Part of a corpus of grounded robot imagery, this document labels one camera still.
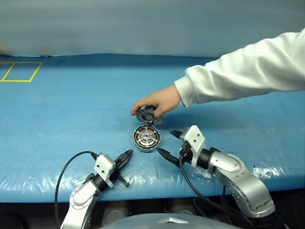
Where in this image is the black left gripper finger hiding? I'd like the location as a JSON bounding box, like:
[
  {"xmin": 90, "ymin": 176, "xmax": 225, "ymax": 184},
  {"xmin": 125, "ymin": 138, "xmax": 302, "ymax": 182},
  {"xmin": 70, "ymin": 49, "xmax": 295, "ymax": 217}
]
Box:
[
  {"xmin": 117, "ymin": 174, "xmax": 130, "ymax": 187},
  {"xmin": 114, "ymin": 149, "xmax": 134, "ymax": 168}
]

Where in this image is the motor stator with copper windings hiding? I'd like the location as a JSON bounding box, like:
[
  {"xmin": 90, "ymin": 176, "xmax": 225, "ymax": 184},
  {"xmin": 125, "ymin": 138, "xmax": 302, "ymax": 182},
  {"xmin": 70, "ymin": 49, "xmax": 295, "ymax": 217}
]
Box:
[{"xmin": 132, "ymin": 125, "xmax": 163, "ymax": 153}]

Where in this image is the person's bare hand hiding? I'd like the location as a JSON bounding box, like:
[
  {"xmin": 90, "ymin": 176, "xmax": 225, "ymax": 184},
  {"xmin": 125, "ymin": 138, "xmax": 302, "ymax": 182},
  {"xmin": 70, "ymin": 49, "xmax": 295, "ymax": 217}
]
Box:
[{"xmin": 131, "ymin": 84, "xmax": 182, "ymax": 119}]

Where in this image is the blue plastic table cover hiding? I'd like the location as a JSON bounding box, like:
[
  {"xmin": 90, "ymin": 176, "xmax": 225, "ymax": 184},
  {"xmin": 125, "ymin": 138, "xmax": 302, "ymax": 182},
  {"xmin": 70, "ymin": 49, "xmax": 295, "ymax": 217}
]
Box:
[{"xmin": 0, "ymin": 53, "xmax": 305, "ymax": 204}]

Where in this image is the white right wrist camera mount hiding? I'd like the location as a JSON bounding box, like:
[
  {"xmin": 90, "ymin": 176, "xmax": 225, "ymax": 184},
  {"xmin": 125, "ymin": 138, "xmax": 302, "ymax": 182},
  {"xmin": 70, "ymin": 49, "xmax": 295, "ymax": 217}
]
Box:
[{"xmin": 180, "ymin": 125, "xmax": 206, "ymax": 168}]

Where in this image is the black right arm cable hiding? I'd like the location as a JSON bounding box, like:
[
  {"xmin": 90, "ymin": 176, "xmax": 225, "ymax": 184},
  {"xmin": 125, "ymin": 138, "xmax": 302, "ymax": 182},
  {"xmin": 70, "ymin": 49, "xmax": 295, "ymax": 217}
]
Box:
[{"xmin": 179, "ymin": 152, "xmax": 255, "ymax": 229}]

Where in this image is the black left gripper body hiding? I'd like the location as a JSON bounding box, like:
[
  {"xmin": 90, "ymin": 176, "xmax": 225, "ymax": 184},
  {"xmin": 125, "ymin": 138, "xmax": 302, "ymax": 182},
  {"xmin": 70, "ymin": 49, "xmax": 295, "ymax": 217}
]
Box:
[{"xmin": 110, "ymin": 160, "xmax": 123, "ymax": 183}]

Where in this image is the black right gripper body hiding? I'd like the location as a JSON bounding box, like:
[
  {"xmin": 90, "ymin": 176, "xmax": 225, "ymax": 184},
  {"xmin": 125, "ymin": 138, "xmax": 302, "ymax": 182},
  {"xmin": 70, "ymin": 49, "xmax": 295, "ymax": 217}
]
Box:
[{"xmin": 179, "ymin": 141, "xmax": 193, "ymax": 164}]

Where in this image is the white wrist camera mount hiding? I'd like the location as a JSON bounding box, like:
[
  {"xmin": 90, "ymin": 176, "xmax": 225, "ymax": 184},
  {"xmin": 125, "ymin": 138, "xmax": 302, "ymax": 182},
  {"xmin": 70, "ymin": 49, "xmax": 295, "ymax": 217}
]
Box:
[
  {"xmin": 93, "ymin": 154, "xmax": 117, "ymax": 188},
  {"xmin": 180, "ymin": 125, "xmax": 206, "ymax": 168}
]

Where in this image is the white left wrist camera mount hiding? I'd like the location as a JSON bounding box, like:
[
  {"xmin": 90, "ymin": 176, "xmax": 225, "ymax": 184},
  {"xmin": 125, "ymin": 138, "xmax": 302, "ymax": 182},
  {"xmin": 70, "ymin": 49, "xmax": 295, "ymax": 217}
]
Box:
[{"xmin": 93, "ymin": 154, "xmax": 117, "ymax": 188}]

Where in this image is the grey motor end cap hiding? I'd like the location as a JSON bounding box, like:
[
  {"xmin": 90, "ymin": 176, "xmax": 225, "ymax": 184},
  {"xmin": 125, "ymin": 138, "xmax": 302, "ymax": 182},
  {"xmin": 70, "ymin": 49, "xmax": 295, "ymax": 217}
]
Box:
[{"xmin": 135, "ymin": 105, "xmax": 163, "ymax": 125}]

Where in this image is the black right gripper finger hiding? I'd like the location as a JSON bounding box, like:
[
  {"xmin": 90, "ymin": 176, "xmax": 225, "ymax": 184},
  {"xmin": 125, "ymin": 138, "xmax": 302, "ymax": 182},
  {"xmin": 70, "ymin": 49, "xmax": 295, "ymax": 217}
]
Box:
[
  {"xmin": 155, "ymin": 147, "xmax": 181, "ymax": 168},
  {"xmin": 169, "ymin": 130, "xmax": 184, "ymax": 140}
]

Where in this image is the grey rounded cylinder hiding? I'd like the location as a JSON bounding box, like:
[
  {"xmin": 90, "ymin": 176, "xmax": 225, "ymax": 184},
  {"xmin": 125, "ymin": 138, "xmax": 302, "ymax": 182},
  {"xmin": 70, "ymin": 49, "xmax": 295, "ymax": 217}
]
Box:
[
  {"xmin": 102, "ymin": 206, "xmax": 132, "ymax": 225},
  {"xmin": 164, "ymin": 204, "xmax": 192, "ymax": 216}
]

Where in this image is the grey robot torso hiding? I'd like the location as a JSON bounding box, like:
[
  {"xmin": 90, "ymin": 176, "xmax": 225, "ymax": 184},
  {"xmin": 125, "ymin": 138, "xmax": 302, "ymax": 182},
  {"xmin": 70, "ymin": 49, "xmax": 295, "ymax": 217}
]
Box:
[{"xmin": 102, "ymin": 212, "xmax": 233, "ymax": 229}]

